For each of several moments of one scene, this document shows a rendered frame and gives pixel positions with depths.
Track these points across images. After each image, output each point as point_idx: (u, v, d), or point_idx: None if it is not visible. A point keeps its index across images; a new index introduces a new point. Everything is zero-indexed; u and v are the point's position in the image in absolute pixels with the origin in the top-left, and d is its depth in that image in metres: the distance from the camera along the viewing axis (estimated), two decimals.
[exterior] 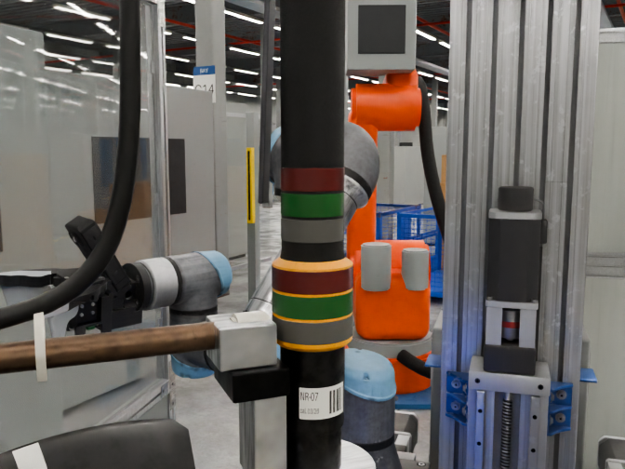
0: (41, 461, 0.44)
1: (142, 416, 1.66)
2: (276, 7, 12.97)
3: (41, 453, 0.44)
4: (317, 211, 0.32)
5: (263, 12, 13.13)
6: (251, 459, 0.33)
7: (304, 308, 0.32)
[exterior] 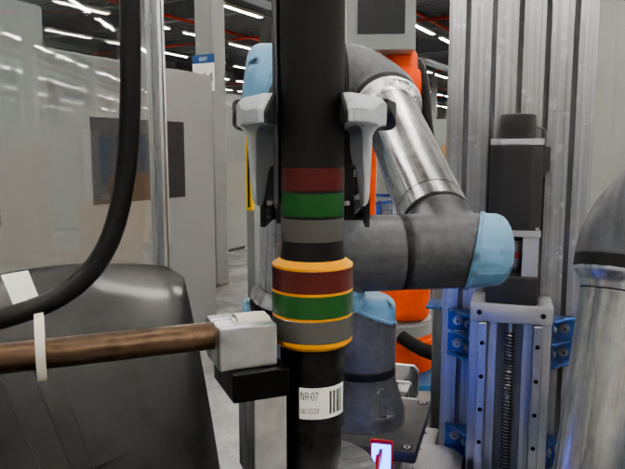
0: (31, 286, 0.42)
1: None
2: None
3: (31, 279, 0.43)
4: (317, 211, 0.32)
5: (262, 6, 13.11)
6: (251, 459, 0.33)
7: (304, 308, 0.32)
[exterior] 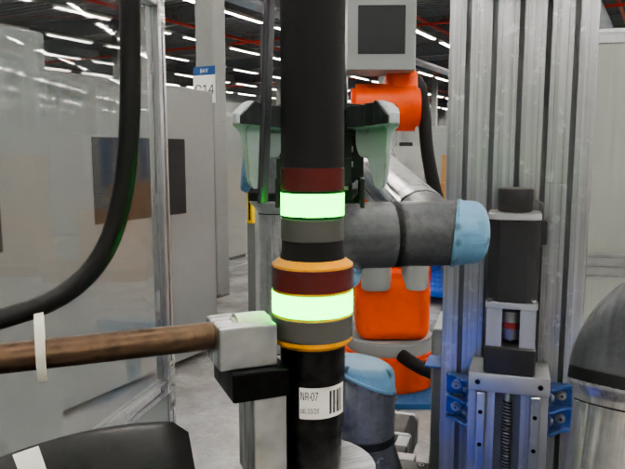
0: (41, 464, 0.44)
1: (142, 417, 1.66)
2: (276, 7, 12.97)
3: (41, 457, 0.44)
4: (317, 211, 0.32)
5: None
6: (251, 459, 0.33)
7: (304, 308, 0.32)
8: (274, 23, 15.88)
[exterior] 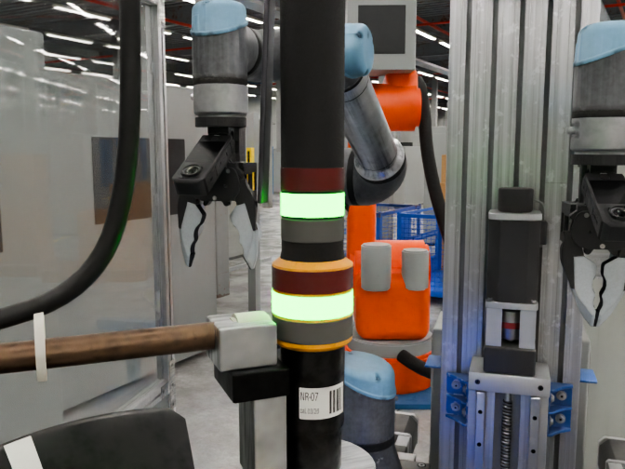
0: None
1: None
2: (276, 7, 12.97)
3: None
4: (317, 211, 0.32)
5: None
6: (251, 459, 0.33)
7: (304, 308, 0.32)
8: (274, 23, 15.88)
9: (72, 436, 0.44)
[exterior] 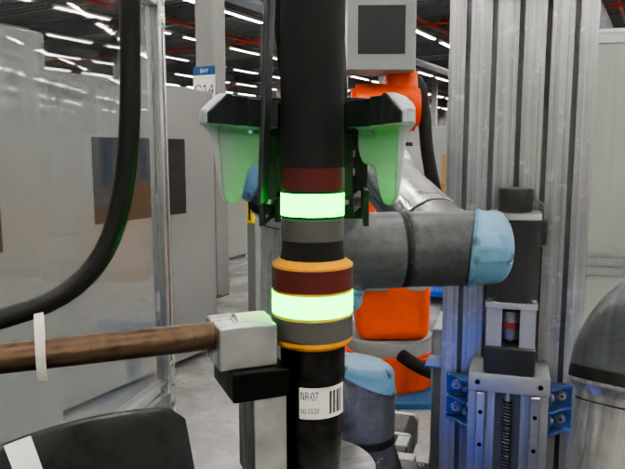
0: None
1: None
2: None
3: None
4: (317, 211, 0.32)
5: None
6: (251, 459, 0.33)
7: (304, 308, 0.32)
8: None
9: (72, 436, 0.44)
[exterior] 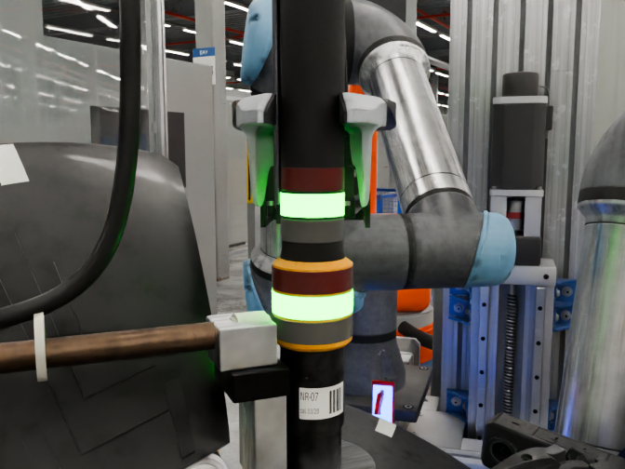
0: (392, 429, 0.60)
1: None
2: None
3: (394, 427, 0.60)
4: (317, 211, 0.32)
5: None
6: (251, 459, 0.33)
7: (304, 308, 0.32)
8: None
9: (57, 153, 0.41)
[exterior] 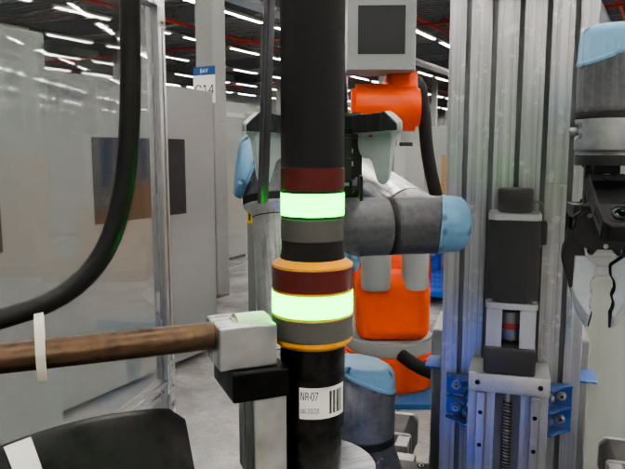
0: None
1: None
2: (276, 7, 12.97)
3: None
4: (317, 211, 0.32)
5: (263, 12, 13.13)
6: (251, 459, 0.33)
7: (304, 308, 0.32)
8: (274, 23, 15.88)
9: (72, 437, 0.44)
